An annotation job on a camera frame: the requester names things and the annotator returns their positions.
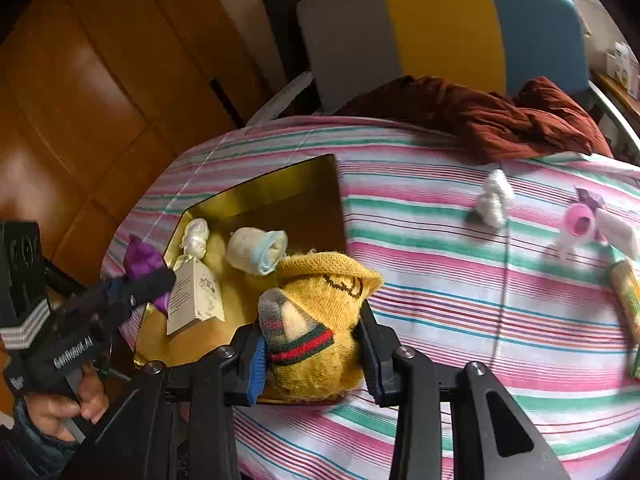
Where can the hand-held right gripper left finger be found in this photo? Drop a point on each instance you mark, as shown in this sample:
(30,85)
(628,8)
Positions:
(255,365)

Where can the white packet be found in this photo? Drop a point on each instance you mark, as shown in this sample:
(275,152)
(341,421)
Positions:
(617,230)

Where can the purple snack packet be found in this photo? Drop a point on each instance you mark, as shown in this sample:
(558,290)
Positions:
(142,260)
(590,199)

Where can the maroon blanket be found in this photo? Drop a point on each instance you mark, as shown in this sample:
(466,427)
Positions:
(490,115)

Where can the yellow knitted sock pair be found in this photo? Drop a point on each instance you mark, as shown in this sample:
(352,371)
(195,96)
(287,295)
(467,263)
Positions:
(325,320)

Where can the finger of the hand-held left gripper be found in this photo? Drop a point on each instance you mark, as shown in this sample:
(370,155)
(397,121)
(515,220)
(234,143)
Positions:
(140,287)

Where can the person's left hand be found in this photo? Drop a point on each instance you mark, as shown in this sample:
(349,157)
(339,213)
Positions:
(50,412)

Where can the striped bed sheet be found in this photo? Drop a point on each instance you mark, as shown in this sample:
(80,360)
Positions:
(450,320)

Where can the white boxes on desk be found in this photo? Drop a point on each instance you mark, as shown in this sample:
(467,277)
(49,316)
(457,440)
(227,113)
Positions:
(625,70)

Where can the yellow green box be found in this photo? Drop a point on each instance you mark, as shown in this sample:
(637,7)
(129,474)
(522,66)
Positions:
(627,295)

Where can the white bed rail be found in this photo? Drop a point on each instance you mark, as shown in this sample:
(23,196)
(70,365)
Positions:
(617,115)
(280,100)

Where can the wooden wardrobe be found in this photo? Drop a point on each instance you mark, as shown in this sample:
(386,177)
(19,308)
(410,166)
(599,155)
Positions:
(100,85)

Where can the wooden side desk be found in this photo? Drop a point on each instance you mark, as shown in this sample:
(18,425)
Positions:
(607,85)

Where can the black upright post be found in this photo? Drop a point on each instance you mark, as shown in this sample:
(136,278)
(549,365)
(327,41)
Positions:
(285,35)

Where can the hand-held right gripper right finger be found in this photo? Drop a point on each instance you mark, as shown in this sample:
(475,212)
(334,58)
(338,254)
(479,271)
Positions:
(380,370)

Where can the person's left forearm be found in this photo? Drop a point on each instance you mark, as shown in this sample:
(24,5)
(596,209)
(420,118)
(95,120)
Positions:
(30,455)

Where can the white rolled sock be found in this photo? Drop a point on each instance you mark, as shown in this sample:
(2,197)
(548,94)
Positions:
(494,200)

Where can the white blue sock ball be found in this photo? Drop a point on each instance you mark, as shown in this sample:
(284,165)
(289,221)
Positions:
(250,252)

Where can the grey yellow blue headboard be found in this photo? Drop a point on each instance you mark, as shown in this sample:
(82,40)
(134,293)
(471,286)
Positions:
(435,30)

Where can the pink plastic holder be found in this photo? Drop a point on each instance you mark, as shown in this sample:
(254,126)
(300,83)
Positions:
(580,225)

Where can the gold tin box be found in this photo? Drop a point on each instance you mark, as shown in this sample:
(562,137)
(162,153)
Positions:
(300,210)

